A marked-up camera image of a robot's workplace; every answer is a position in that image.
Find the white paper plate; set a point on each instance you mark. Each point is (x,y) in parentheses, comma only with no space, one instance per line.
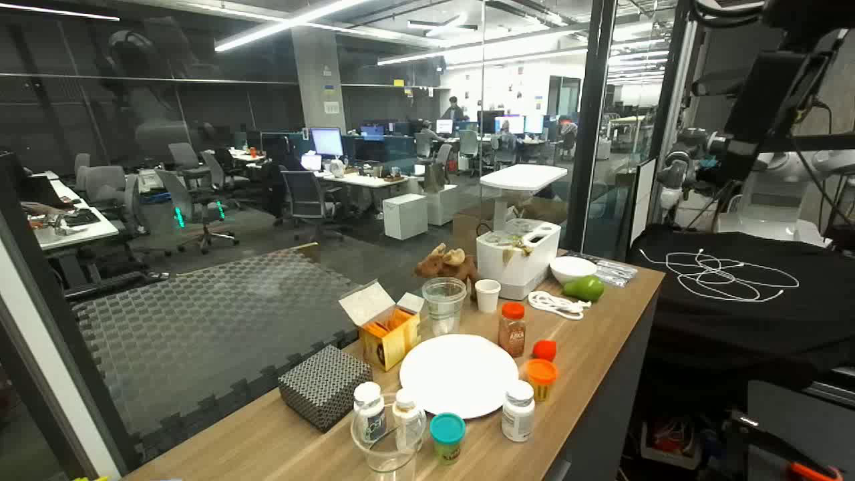
(458,375)

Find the white bowl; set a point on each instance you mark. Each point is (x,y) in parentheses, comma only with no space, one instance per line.
(573,268)

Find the grey foam floor mat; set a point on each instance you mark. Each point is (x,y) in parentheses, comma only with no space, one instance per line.
(223,330)

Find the yellow bottle orange lid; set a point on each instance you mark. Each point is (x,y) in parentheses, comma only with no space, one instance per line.
(541,375)

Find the grey office chair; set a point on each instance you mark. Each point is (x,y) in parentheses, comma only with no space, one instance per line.
(191,202)

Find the lit computer monitor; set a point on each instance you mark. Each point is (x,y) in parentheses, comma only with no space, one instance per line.
(327,141)

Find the white office desk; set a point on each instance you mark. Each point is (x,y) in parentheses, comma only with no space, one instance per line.
(67,227)

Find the white cabinet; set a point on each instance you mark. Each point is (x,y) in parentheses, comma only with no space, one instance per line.
(442,203)
(404,216)

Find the black window post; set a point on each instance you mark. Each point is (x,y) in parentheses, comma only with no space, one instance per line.
(588,123)

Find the small white paper cup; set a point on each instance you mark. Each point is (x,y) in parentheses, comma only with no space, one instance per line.
(488,298)

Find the brown moose toy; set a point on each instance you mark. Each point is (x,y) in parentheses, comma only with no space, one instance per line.
(445,260)

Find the white indoor planter appliance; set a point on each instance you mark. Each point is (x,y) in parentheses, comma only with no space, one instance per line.
(524,260)

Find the black cloth cover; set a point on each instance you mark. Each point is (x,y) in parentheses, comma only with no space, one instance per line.
(758,335)

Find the grey patterned box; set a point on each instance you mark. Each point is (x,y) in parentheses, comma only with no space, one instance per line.
(322,387)

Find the black metal bar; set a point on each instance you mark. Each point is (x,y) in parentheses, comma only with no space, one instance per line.
(803,141)

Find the black glass wall frame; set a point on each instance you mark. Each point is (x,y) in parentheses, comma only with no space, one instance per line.
(55,322)

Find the spice bottle orange lid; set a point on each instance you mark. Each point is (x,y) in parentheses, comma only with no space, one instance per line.
(510,335)

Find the green avocado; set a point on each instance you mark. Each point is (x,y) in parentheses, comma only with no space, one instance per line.
(583,290)

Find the open yellow tea box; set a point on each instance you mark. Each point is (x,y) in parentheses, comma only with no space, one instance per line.
(389,337)

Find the black office chair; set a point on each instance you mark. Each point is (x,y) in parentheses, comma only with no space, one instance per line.
(309,195)

